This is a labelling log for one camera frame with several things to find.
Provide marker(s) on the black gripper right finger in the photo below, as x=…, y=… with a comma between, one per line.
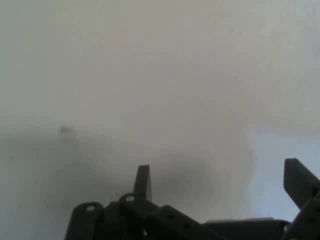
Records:
x=298, y=180

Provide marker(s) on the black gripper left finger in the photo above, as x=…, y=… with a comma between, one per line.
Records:
x=140, y=215

